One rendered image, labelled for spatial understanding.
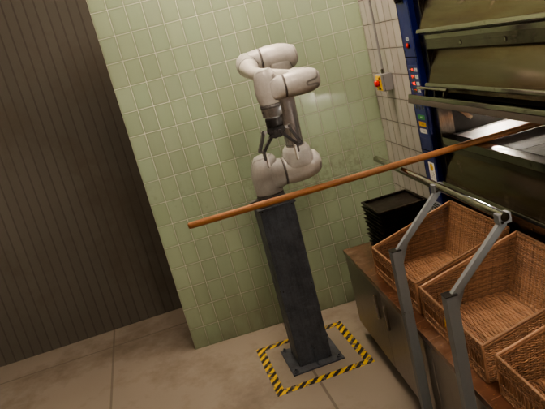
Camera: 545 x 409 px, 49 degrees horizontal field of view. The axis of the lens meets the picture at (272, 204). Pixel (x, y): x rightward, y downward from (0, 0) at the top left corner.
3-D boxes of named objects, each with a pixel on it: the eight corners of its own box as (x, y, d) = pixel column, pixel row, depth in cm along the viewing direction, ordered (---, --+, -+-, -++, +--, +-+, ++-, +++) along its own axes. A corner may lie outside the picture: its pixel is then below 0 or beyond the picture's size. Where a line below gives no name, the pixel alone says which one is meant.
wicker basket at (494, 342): (525, 286, 261) (517, 228, 254) (616, 345, 207) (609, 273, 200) (422, 318, 257) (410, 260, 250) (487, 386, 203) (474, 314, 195)
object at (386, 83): (388, 88, 363) (385, 71, 360) (394, 88, 353) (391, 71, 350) (377, 91, 362) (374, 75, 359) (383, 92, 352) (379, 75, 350)
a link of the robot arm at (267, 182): (254, 192, 342) (244, 156, 336) (285, 184, 344) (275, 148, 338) (258, 199, 326) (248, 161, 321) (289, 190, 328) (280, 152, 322)
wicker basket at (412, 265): (459, 247, 319) (451, 198, 311) (521, 283, 265) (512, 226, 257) (374, 273, 313) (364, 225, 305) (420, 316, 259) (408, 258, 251)
